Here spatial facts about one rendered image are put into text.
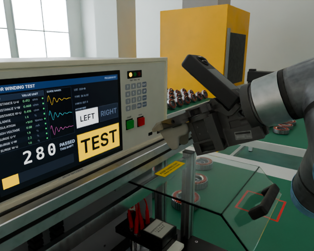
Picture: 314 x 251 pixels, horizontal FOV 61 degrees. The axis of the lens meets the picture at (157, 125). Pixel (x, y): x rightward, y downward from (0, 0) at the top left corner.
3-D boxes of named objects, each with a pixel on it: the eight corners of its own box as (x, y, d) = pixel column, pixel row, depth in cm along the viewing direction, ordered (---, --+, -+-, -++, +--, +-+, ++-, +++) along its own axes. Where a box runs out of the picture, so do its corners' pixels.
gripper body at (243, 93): (192, 157, 45) (262, 141, 38) (175, 110, 45) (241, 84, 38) (211, 145, 51) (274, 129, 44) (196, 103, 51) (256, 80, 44)
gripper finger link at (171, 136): (152, 157, 52) (191, 146, 46) (141, 128, 51) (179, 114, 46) (161, 152, 54) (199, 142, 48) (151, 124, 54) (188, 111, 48)
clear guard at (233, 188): (281, 194, 63) (284, 172, 61) (251, 256, 44) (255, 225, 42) (166, 163, 81) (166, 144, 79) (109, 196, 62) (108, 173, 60)
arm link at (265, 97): (272, 71, 35) (284, 68, 42) (239, 84, 38) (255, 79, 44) (291, 125, 35) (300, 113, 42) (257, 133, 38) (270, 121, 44)
